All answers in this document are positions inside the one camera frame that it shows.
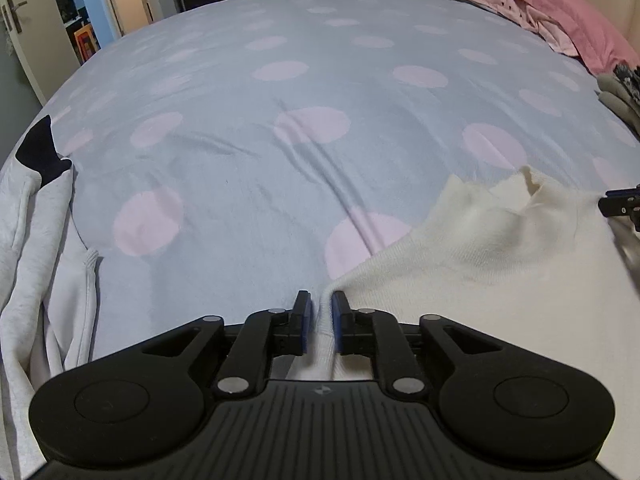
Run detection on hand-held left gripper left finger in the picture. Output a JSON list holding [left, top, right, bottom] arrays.
[[142, 290, 313, 402]]

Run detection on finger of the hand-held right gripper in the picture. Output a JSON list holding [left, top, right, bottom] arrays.
[[598, 187, 640, 233]]

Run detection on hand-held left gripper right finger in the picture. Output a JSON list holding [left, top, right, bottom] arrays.
[[331, 290, 502, 401]]

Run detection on cream knit sweater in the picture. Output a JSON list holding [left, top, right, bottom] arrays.
[[287, 165, 640, 463]]

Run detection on grey cloth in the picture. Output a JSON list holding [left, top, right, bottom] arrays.
[[595, 74, 640, 140]]

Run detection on floral dark jeans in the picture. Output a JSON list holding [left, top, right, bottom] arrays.
[[612, 62, 640, 97]]

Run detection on polka dot bed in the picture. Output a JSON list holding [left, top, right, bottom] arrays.
[[0, 0, 640, 363]]

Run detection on light pink patterned pillow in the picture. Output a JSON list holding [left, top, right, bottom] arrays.
[[424, 0, 582, 57]]

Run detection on light grey hoodie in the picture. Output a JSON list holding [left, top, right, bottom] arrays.
[[0, 115, 104, 480]]

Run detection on orange shelf item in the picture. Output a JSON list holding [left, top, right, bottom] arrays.
[[74, 25, 99, 62]]

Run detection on beige door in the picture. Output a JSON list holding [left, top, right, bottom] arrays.
[[0, 0, 47, 107]]

